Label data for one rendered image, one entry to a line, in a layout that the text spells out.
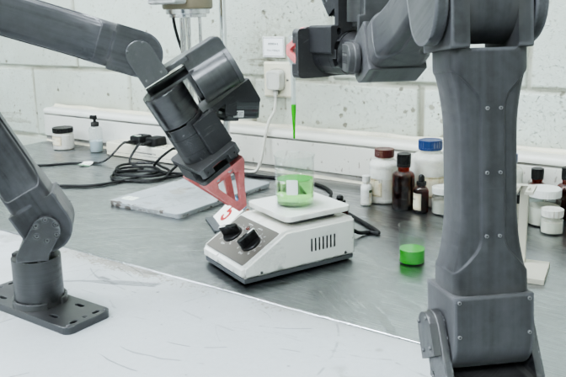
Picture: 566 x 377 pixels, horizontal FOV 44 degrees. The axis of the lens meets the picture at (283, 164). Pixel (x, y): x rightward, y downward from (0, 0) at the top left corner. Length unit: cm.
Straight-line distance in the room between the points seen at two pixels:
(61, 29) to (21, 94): 159
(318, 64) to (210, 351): 39
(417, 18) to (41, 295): 61
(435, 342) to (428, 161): 82
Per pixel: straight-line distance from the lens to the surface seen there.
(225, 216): 128
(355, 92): 159
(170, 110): 90
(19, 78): 247
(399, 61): 76
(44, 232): 92
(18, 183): 92
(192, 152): 93
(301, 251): 103
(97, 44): 88
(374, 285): 100
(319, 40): 92
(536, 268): 108
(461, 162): 56
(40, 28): 89
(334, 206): 106
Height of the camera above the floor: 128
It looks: 12 degrees down
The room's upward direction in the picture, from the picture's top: 1 degrees counter-clockwise
